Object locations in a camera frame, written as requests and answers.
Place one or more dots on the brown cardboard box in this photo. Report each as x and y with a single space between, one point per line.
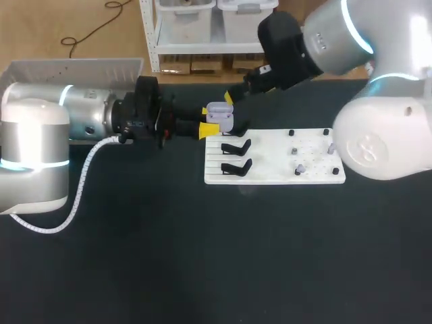
175 65
206 65
248 64

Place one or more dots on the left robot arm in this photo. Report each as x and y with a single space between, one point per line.
37 135

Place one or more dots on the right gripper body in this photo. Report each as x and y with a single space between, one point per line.
283 47

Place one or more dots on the white earbud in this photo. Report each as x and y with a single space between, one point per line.
332 147
299 167

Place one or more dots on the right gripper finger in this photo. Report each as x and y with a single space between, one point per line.
238 92

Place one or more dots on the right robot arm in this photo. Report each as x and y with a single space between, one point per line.
381 118

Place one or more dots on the translucent storage bin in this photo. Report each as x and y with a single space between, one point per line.
185 20
243 20

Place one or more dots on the white plate with black stands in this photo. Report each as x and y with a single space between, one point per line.
270 162

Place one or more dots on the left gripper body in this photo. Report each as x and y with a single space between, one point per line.
145 111

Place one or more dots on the white metal shelf rack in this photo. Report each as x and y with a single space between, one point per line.
150 37

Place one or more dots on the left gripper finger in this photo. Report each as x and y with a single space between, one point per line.
189 112
199 130

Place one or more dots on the white earbud case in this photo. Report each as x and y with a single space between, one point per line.
221 116

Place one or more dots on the grey slotted basket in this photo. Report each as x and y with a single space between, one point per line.
77 69

